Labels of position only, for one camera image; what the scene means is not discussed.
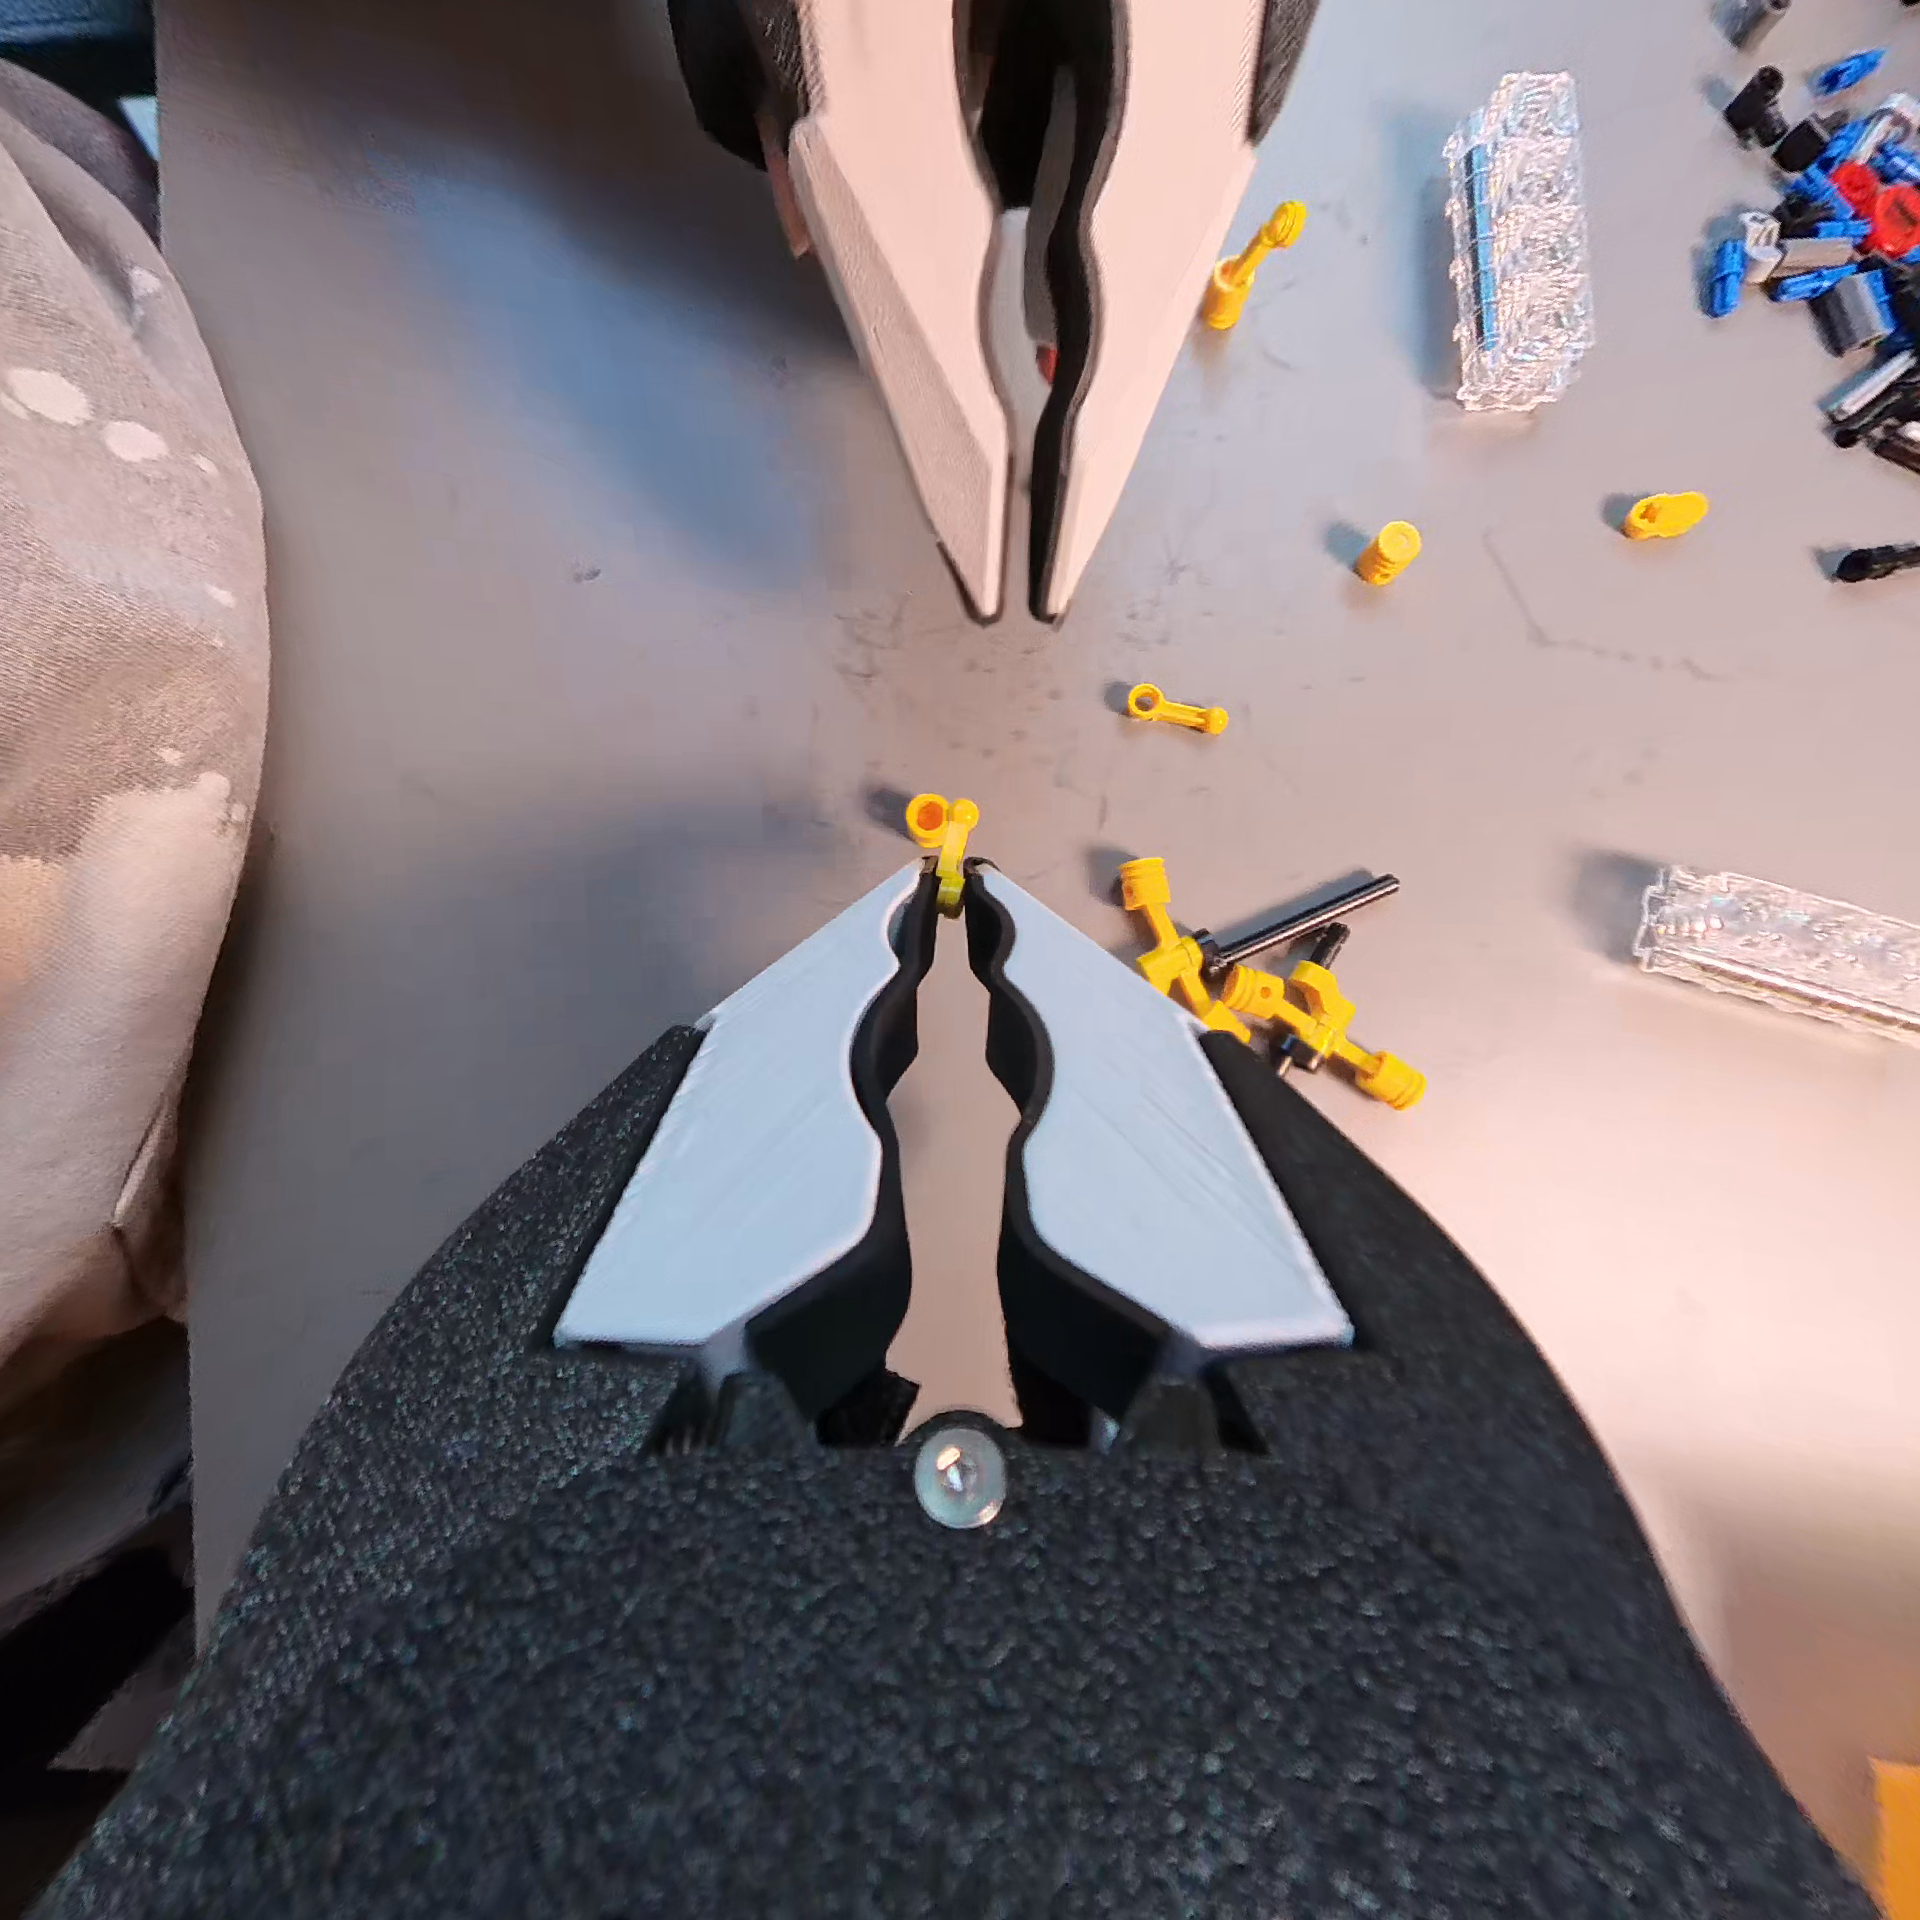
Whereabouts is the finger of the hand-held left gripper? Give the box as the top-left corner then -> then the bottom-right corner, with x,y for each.
787,0 -> 1018,624
1026,0 -> 1273,624

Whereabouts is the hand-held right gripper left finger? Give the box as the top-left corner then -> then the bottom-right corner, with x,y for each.
556,859 -> 945,1444

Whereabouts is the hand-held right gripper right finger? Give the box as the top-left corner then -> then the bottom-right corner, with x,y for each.
965,866 -> 1355,1449

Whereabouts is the yellow piston crank assembly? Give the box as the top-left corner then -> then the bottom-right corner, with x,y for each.
1224,926 -> 1432,1113
1118,856 -> 1401,1052

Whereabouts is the grey desk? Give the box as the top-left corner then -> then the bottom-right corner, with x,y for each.
150,0 -> 1920,1864

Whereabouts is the clear plastic building piece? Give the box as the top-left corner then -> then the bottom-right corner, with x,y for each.
1632,864 -> 1920,1046
1440,71 -> 1595,415

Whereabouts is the pile of small building parts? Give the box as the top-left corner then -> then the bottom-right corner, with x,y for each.
1698,0 -> 1920,473

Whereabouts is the yellow storage bin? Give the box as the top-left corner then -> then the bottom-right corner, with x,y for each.
1867,1756 -> 1920,1920

